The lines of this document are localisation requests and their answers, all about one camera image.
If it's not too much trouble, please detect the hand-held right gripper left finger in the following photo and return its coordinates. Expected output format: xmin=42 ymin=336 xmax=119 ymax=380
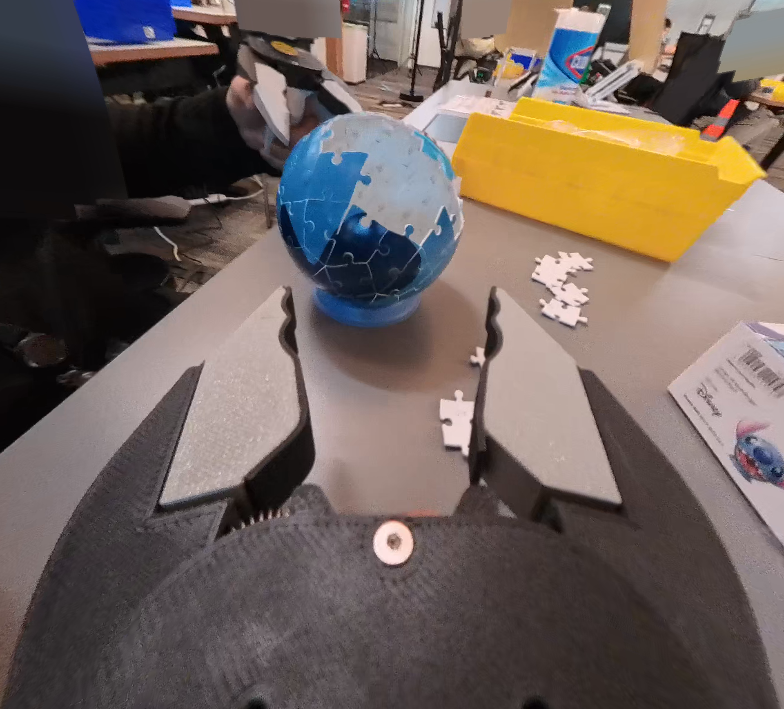
xmin=158 ymin=285 xmax=317 ymax=514

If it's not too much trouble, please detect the wooden side desk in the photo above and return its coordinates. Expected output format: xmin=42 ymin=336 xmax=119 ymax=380
xmin=89 ymin=38 xmax=220 ymax=67

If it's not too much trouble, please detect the black monitor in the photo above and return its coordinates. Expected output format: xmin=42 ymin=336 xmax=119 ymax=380
xmin=649 ymin=31 xmax=736 ymax=116

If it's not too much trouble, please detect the white folding stand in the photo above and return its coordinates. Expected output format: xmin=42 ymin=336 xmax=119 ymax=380
xmin=585 ymin=60 xmax=644 ymax=107

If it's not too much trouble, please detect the black light stand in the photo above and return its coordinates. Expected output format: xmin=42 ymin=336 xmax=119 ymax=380
xmin=399 ymin=0 xmax=439 ymax=104

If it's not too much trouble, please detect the blue puzzle ball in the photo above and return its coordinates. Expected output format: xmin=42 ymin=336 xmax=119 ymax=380
xmin=276 ymin=112 xmax=464 ymax=302

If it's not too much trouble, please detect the dark desk hatch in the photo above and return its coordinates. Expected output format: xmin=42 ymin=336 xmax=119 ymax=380
xmin=423 ymin=112 xmax=472 ymax=147

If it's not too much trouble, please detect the blue ball stand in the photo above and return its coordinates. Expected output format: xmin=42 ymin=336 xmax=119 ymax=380
xmin=312 ymin=283 xmax=422 ymax=328

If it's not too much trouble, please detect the clear box with yellow label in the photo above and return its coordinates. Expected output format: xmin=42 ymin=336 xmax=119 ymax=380
xmin=496 ymin=48 xmax=540 ymax=79

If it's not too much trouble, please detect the person's left forearm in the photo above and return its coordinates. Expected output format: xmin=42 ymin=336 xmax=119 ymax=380
xmin=104 ymin=87 xmax=283 ymax=198

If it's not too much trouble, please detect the white cable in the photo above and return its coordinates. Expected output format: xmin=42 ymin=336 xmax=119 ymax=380
xmin=153 ymin=190 xmax=249 ymax=262

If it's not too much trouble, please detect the wide cardboard divider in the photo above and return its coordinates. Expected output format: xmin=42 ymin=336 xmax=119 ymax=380
xmin=496 ymin=0 xmax=577 ymax=55

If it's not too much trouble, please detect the printed puzzle box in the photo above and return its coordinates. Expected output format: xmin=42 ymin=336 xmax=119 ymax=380
xmin=668 ymin=320 xmax=784 ymax=529

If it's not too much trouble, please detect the clear plastic bag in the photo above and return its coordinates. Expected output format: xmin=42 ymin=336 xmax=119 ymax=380
xmin=539 ymin=118 xmax=687 ymax=156

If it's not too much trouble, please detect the person's left hand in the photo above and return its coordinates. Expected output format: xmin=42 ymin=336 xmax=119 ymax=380
xmin=225 ymin=75 xmax=289 ymax=168

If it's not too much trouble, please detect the white trash bin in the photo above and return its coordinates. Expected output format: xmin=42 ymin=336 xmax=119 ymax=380
xmin=342 ymin=23 xmax=370 ymax=84

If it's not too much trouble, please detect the yellow plastic bin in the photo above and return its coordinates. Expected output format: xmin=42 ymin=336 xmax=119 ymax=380
xmin=452 ymin=97 xmax=768 ymax=263

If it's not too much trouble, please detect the disinfecting wipes canister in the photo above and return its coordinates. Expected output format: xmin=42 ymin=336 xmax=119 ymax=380
xmin=532 ymin=8 xmax=606 ymax=107

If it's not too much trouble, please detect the narrow cardboard divider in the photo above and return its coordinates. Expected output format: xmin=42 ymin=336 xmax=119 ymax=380
xmin=628 ymin=0 xmax=673 ymax=73

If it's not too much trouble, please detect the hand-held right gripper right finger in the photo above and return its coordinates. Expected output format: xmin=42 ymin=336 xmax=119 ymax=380
xmin=467 ymin=287 xmax=624 ymax=519

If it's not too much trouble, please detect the black chair armrest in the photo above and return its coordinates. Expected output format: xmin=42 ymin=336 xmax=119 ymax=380
xmin=73 ymin=195 xmax=192 ymax=226

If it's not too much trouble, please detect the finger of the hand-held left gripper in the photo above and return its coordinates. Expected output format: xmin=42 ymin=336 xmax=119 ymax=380
xmin=251 ymin=63 xmax=294 ymax=147
xmin=314 ymin=78 xmax=365 ymax=116

